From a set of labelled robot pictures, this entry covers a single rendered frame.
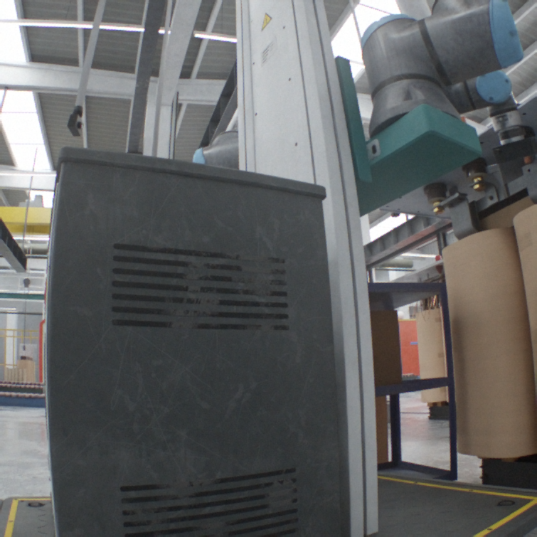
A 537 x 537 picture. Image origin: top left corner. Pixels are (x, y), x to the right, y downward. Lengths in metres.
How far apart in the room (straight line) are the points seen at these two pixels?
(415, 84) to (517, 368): 1.17
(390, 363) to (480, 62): 1.14
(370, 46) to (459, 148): 0.28
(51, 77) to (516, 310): 14.19
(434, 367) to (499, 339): 2.90
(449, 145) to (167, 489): 0.67
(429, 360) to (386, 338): 2.95
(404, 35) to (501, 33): 0.19
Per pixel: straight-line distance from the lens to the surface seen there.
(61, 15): 13.68
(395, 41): 0.92
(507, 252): 1.77
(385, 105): 0.83
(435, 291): 1.76
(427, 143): 0.78
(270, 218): 0.54
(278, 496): 0.52
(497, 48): 0.89
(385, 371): 1.66
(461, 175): 1.96
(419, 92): 0.83
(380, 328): 1.66
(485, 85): 1.20
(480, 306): 1.76
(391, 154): 0.81
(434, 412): 4.86
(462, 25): 0.89
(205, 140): 9.36
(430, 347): 4.60
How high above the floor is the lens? 0.60
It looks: 14 degrees up
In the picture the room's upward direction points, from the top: 3 degrees counter-clockwise
